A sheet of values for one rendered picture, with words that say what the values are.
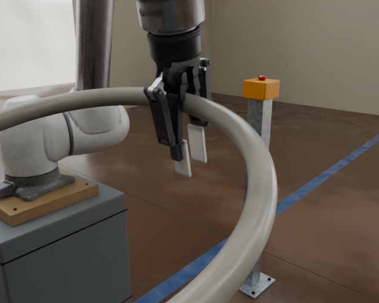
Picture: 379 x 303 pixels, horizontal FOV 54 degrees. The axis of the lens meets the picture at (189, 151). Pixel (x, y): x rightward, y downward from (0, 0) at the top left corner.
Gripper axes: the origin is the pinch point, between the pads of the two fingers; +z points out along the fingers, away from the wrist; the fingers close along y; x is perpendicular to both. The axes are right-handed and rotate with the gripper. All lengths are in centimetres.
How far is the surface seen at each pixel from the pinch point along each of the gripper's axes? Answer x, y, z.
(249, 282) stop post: -31, -70, 133
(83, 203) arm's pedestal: -49, -5, 36
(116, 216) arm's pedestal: -44, -12, 45
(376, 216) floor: 5, -192, 167
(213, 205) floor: -100, -135, 159
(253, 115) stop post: -40, -94, 47
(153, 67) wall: -423, -420, 192
